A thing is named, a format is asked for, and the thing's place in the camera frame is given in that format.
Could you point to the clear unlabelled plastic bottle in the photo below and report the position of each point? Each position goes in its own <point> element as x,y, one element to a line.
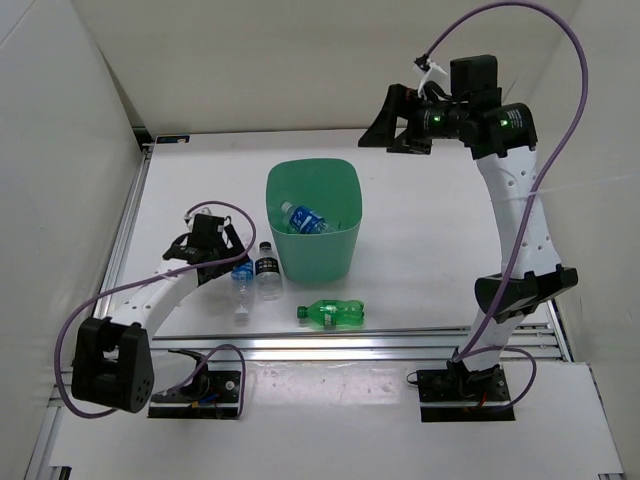
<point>290,228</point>

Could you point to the black label plastic bottle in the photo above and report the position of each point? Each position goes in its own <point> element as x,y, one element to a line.
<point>267,272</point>

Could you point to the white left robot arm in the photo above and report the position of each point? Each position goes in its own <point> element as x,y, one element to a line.
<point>113,363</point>

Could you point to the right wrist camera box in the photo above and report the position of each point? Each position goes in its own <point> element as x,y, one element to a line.
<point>466,77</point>

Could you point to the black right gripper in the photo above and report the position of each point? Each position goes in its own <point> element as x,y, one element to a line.
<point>382,132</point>

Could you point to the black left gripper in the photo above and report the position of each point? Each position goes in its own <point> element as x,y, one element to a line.
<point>237,247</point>

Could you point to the green plastic soda bottle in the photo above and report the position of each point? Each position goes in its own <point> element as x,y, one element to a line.
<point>332,314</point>

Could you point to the aluminium frame rail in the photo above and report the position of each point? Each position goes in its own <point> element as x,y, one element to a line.
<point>385,345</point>

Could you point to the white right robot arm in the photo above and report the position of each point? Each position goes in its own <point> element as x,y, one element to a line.
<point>502,141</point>

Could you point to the white cable tie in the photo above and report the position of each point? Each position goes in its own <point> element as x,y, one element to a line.
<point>591,183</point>

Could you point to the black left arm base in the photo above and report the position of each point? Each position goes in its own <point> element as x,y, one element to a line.
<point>215,391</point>

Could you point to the blue label bottle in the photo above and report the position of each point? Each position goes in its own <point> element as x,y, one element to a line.
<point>242,277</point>
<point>306,220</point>

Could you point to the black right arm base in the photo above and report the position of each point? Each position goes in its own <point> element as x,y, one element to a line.
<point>455,395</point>

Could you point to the green plastic bin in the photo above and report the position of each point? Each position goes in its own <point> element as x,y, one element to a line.
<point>330,187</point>

